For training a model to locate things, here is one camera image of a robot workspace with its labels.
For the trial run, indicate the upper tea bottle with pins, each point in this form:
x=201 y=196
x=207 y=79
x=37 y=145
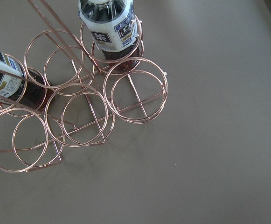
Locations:
x=14 y=84

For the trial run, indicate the copper wire bottle rack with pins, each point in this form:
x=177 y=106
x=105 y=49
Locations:
x=82 y=94

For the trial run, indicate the tea bottle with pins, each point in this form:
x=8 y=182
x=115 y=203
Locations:
x=14 y=84
x=112 y=25

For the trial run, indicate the lower right tea bottle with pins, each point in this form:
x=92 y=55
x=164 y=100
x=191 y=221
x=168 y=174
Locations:
x=112 y=25

